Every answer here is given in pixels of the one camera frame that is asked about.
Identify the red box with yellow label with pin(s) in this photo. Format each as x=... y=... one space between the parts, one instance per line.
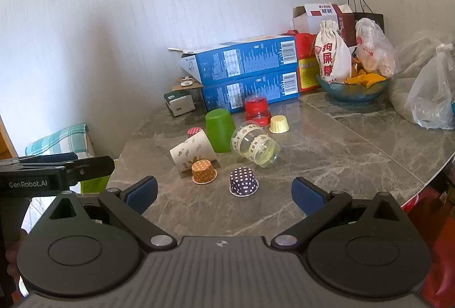
x=305 y=59

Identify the clear red printed plastic bag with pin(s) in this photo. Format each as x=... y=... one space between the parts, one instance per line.
x=375 y=48

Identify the yellow paper cup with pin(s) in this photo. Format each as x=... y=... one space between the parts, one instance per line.
x=279 y=124

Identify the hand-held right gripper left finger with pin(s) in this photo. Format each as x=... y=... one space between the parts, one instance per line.
x=143 y=193

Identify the green plaid chair cushion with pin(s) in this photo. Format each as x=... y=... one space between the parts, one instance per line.
x=57 y=141

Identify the white plastic bag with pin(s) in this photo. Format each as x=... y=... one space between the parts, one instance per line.
x=433 y=95

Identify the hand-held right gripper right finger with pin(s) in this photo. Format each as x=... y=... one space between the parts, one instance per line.
x=306 y=195

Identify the small open brown cardboard box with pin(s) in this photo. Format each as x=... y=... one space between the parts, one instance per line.
x=186 y=83

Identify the white leaf print paper cup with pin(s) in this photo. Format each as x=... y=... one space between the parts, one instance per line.
x=192 y=151

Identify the dark red carton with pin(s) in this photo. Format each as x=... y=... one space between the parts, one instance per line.
x=346 y=25

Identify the small green white box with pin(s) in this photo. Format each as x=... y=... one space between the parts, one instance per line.
x=180 y=102

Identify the purple polka dot paper cup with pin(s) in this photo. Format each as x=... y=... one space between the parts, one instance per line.
x=243 y=182

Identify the open white red carton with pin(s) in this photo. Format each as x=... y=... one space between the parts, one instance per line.
x=309 y=18

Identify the green plastic cup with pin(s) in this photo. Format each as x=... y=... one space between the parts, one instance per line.
x=219 y=130

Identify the wooden furniture edge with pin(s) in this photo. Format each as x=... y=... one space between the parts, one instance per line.
x=6 y=141

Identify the blue cardboard box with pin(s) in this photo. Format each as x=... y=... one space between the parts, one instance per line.
x=248 y=91
x=241 y=57

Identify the black paper bag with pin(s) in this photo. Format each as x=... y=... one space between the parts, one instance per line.
x=373 y=18

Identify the green cloth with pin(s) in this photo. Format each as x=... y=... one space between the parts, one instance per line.
x=94 y=185

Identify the clear lettered glass cup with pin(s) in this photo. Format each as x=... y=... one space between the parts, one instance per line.
x=254 y=144

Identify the blue glass bowl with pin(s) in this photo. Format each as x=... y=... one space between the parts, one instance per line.
x=350 y=93

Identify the yellow orange wrappers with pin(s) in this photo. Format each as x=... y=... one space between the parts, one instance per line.
x=366 y=77

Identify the orange polka dot paper cup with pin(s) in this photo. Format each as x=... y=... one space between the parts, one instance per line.
x=203 y=171

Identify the red polka dot paper cup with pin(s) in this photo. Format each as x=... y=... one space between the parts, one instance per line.
x=193 y=132

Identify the large translucent plastic bag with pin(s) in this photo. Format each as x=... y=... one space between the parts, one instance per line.
x=412 y=52

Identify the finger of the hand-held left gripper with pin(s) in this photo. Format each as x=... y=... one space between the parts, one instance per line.
x=94 y=167
x=53 y=157

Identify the red clear plastic cup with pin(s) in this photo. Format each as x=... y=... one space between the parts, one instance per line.
x=256 y=109

